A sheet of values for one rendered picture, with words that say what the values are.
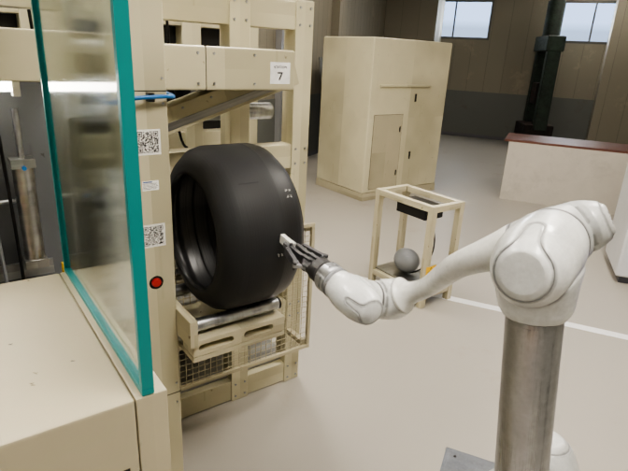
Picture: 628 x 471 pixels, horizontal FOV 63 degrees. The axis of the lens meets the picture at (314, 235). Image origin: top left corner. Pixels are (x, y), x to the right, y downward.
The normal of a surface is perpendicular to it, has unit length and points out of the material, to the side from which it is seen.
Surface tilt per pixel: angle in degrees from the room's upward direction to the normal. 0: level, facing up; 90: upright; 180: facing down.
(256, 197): 54
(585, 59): 90
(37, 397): 0
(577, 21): 90
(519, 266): 85
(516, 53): 90
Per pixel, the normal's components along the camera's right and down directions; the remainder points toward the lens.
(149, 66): 0.58, 0.30
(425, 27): -0.40, 0.29
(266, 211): 0.55, -0.15
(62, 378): 0.05, -0.94
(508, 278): -0.55, 0.11
